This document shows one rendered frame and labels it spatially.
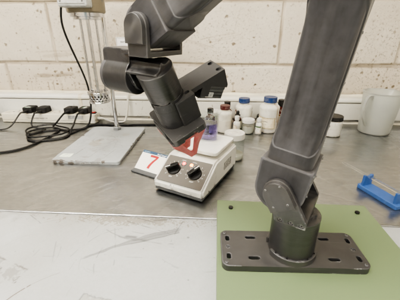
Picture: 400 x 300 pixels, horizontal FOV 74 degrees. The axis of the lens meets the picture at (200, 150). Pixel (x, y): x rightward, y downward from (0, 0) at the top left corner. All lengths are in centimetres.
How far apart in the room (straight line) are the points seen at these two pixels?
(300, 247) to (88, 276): 31
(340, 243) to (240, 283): 17
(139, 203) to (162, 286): 22
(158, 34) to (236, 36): 76
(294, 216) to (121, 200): 40
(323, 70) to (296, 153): 9
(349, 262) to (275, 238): 11
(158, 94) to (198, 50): 72
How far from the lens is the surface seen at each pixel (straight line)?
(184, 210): 58
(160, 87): 40
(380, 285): 45
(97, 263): 50
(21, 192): 76
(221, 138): 70
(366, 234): 52
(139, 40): 38
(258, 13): 113
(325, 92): 31
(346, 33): 30
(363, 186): 75
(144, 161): 74
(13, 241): 60
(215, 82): 46
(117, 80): 45
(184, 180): 61
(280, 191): 33
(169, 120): 45
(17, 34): 137
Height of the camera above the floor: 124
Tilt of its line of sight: 24 degrees down
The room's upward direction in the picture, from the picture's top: straight up
